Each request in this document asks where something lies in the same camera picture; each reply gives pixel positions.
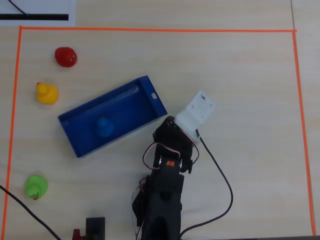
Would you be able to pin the blue rubber duck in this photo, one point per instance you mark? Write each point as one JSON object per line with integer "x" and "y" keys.
{"x": 103, "y": 127}

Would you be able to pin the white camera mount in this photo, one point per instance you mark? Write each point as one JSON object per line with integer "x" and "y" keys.
{"x": 195, "y": 112}

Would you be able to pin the yellow rubber duck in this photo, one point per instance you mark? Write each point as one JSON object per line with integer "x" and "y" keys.
{"x": 47, "y": 93}

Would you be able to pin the green rubber duck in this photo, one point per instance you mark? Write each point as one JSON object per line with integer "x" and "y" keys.
{"x": 35, "y": 186}

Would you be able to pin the white paper with black bar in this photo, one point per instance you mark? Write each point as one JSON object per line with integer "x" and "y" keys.
{"x": 50, "y": 7}

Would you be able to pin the black camera stand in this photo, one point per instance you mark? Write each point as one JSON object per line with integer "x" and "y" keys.
{"x": 95, "y": 226}

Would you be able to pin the orange tape strip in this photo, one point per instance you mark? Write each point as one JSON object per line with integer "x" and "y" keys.
{"x": 13, "y": 120}
{"x": 303, "y": 125}
{"x": 150, "y": 29}

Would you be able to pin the blue plastic box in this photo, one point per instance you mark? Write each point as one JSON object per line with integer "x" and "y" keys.
{"x": 130, "y": 110}

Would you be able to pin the red clamp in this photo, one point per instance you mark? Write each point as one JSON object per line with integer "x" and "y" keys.
{"x": 77, "y": 235}

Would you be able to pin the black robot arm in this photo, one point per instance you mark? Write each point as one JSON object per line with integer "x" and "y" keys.
{"x": 165, "y": 195}

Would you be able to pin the red rubber duck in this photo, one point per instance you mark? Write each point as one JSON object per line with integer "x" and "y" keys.
{"x": 65, "y": 57}

